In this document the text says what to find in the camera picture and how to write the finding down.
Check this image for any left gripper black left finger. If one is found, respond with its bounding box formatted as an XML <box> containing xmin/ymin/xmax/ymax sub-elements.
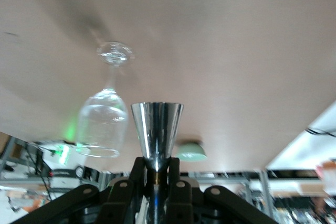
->
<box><xmin>15</xmin><ymin>157</ymin><xmax>148</xmax><ymax>224</ymax></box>

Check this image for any silver metal jigger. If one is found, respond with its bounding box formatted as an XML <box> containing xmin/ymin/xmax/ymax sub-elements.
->
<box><xmin>130</xmin><ymin>101</ymin><xmax>185</xmax><ymax>224</ymax></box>

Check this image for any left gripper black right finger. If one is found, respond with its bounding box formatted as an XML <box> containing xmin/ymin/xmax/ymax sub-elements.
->
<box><xmin>166</xmin><ymin>157</ymin><xmax>279</xmax><ymax>224</ymax></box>

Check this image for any pale green bowl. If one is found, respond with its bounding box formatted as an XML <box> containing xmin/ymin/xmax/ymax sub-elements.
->
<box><xmin>175</xmin><ymin>141</ymin><xmax>208</xmax><ymax>162</ymax></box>

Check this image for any black cable bundle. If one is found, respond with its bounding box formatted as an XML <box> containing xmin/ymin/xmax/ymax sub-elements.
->
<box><xmin>306</xmin><ymin>127</ymin><xmax>336</xmax><ymax>137</ymax></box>

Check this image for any silver background frame rack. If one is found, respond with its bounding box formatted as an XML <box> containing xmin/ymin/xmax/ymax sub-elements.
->
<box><xmin>0</xmin><ymin>134</ymin><xmax>336</xmax><ymax>224</ymax></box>

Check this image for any clear wine glass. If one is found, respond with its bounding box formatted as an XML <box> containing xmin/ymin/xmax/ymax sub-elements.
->
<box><xmin>75</xmin><ymin>40</ymin><xmax>136</xmax><ymax>158</ymax></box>

